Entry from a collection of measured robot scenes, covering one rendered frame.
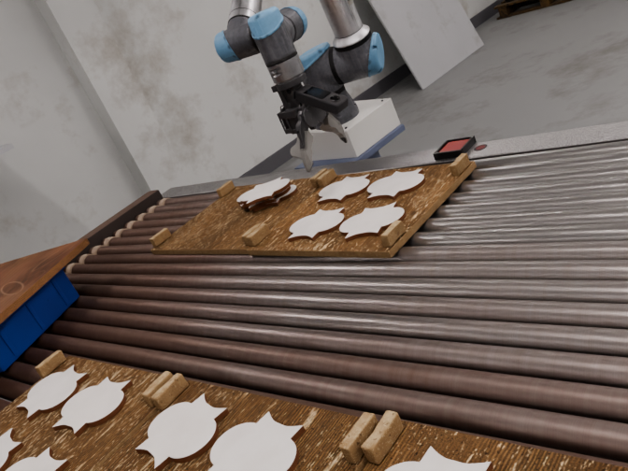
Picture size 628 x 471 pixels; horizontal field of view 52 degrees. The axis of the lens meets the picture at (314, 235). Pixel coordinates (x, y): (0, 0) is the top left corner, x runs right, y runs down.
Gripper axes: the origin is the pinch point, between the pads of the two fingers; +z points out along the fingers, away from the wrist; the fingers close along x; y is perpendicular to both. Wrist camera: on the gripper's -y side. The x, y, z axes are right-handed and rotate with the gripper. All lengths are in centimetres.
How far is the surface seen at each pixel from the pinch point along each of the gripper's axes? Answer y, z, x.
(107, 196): 323, 48, -98
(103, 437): -9, 9, 78
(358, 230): -19.1, 8.1, 19.6
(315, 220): -3.0, 8.1, 14.9
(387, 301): -37, 11, 38
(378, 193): -13.7, 8.1, 4.6
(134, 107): 303, 1, -140
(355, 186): -3.7, 8.1, 0.0
